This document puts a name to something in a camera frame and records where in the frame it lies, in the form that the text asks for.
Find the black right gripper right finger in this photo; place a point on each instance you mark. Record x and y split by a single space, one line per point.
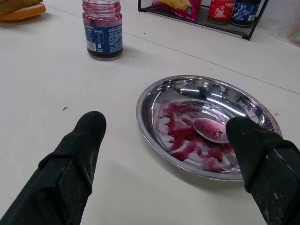
264 164

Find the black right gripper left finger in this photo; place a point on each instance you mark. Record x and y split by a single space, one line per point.
70 168

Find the glass jam jar blue label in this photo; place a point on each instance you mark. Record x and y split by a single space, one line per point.
102 32

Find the slice of bread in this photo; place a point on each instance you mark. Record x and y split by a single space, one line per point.
21 11

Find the metal spoon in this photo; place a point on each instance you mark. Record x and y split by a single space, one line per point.
211 131

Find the round steel plate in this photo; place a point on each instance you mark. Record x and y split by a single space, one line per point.
206 126

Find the green and orange object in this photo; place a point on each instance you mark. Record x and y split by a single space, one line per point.
294 35

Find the blue can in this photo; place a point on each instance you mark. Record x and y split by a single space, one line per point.
245 12

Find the red can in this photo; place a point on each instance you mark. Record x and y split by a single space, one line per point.
221 10

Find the pink snack bag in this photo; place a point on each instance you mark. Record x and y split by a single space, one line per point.
178 7

